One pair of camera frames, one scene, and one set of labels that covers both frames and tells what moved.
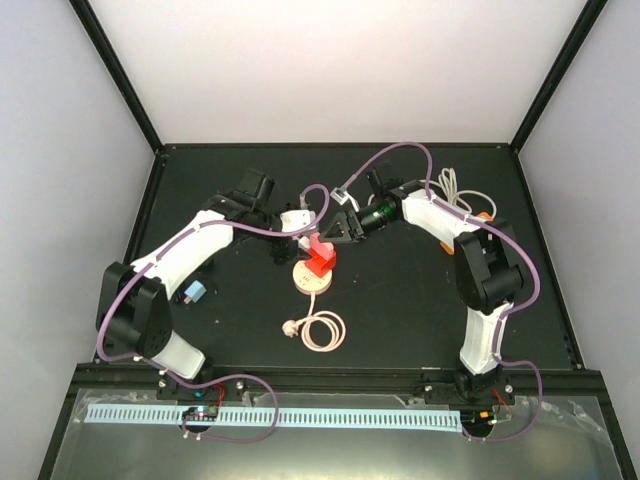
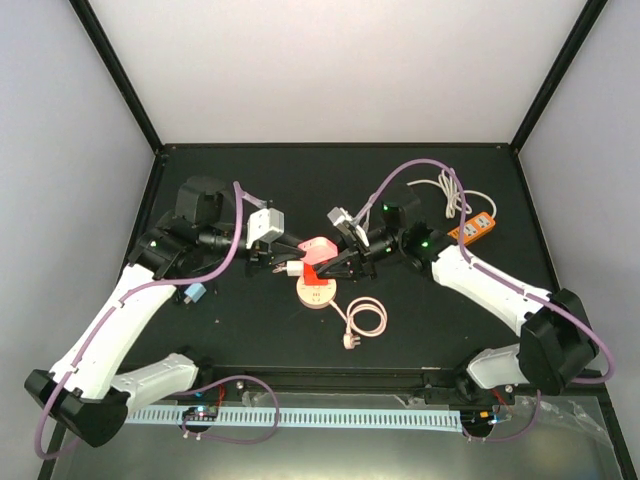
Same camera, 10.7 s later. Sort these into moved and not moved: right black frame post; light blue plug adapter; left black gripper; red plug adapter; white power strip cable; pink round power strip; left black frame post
Moved: red plug adapter; pink round power strip; left black gripper
Not moved: right black frame post; white power strip cable; left black frame post; light blue plug adapter
